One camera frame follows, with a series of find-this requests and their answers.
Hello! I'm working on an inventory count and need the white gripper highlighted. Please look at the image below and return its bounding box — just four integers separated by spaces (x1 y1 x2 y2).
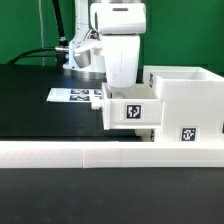
90 1 146 90

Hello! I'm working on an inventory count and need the white drawer housing box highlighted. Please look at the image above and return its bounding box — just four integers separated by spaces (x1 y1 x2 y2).
143 66 224 142

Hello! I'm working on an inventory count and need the white front drawer with knob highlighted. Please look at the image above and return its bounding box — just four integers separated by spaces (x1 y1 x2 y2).
135 129 161 142

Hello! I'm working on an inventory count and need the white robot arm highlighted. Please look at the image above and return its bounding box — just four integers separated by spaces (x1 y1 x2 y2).
63 0 146 91

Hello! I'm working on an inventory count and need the white L-shaped fence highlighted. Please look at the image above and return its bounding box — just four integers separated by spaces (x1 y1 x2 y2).
0 141 224 168

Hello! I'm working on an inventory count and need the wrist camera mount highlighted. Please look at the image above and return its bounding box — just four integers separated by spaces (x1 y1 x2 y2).
73 40 101 68

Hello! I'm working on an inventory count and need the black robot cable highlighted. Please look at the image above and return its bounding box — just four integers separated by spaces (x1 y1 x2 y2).
7 0 70 66

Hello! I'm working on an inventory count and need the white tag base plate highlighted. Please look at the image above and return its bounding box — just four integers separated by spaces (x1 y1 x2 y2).
47 88 102 103

